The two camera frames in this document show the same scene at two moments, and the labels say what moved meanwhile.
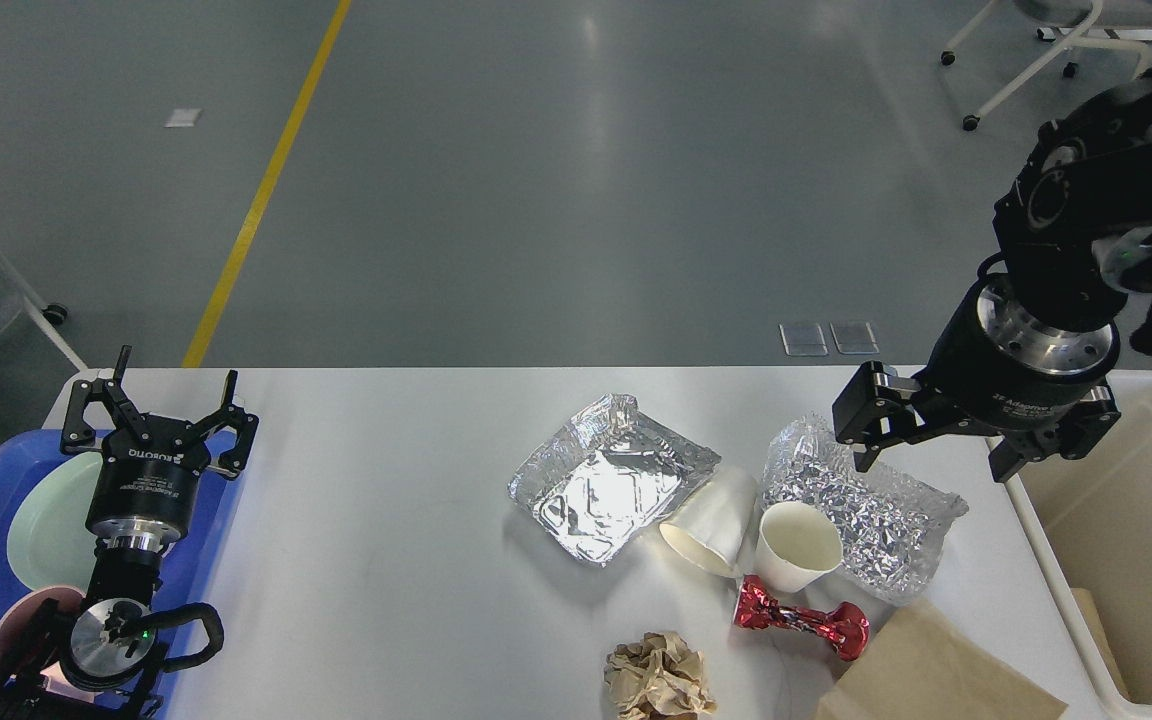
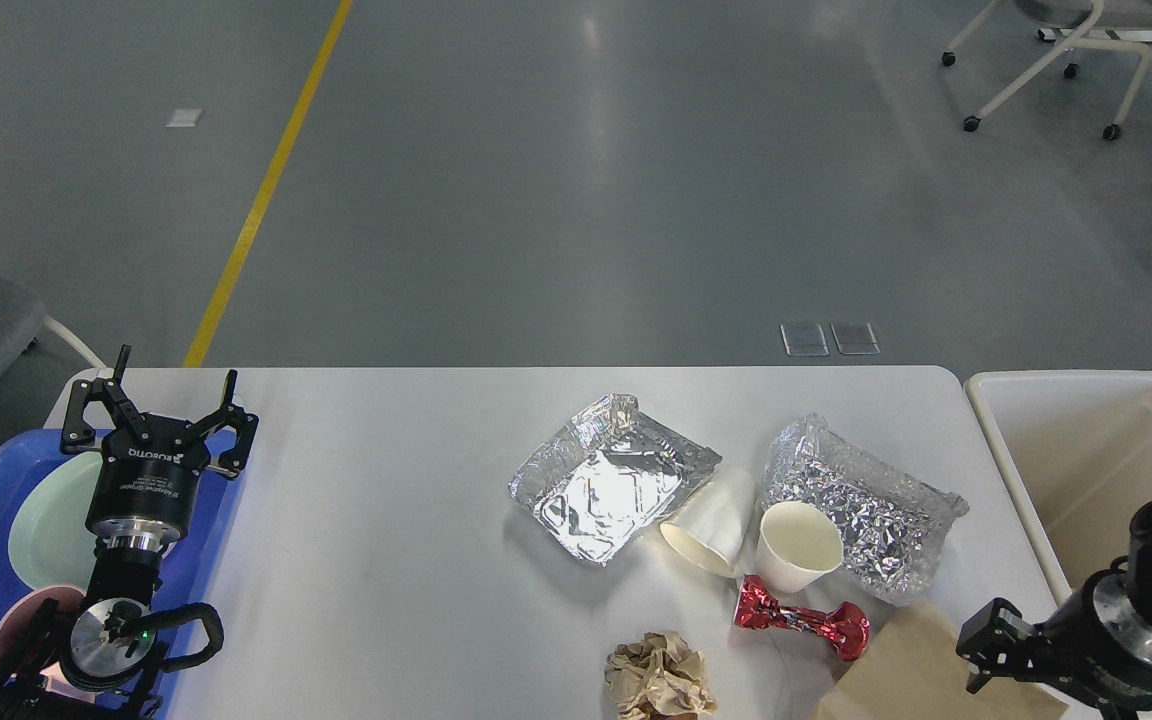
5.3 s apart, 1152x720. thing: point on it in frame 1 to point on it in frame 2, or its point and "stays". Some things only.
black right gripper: (992, 370) to (1098, 643)
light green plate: (50, 545) stays
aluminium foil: (890, 522) stays
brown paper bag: (927, 664) stays
